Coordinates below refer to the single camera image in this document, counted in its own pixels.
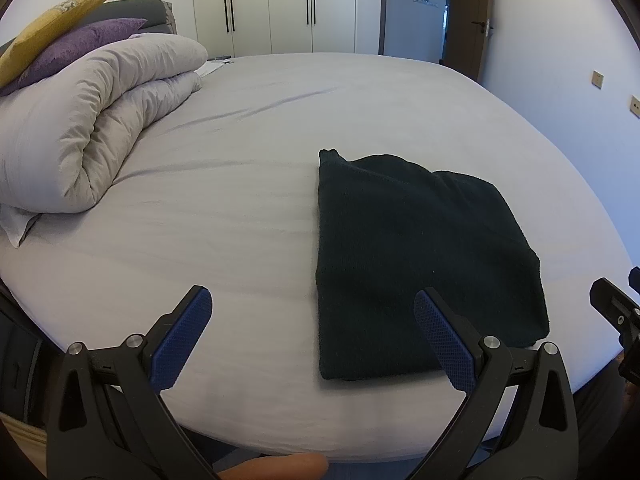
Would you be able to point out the person's left hand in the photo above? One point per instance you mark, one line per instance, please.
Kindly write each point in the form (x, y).
(280, 466)

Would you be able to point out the white papers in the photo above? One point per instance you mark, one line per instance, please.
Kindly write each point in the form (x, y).
(215, 66)

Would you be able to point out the white wall sign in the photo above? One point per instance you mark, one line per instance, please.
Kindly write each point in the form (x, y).
(425, 1)

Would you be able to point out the white wardrobe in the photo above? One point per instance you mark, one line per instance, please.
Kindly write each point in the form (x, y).
(285, 10)

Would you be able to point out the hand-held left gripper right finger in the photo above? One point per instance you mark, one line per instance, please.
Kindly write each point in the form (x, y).
(445, 340)

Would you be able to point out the bed with grey sheet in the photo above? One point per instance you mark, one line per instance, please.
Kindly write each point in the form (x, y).
(250, 210)

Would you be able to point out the beige wall socket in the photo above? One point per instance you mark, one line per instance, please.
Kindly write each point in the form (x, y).
(635, 106)
(597, 78)

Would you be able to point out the rolled beige duvet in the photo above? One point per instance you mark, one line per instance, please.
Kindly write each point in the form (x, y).
(100, 100)

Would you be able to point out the grey padded headboard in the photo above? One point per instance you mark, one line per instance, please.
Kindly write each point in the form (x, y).
(145, 10)

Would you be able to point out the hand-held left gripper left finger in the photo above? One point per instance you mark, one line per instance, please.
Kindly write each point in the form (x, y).
(182, 340)

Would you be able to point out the brown wooden door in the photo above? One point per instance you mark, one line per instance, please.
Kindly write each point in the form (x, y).
(465, 10)

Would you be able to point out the yellow pillow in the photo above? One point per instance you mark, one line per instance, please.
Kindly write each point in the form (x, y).
(50, 22)

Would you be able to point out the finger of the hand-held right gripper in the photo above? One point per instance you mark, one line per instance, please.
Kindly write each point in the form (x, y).
(612, 305)
(635, 280)

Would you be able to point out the dark green sweater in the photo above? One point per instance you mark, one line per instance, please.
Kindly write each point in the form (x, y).
(415, 260)

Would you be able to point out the person's grey trousers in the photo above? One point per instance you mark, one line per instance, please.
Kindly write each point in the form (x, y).
(597, 410)

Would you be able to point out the white pillow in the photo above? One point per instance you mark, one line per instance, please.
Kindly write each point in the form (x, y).
(17, 227)

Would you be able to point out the purple pillow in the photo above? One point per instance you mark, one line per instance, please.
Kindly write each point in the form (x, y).
(75, 45)

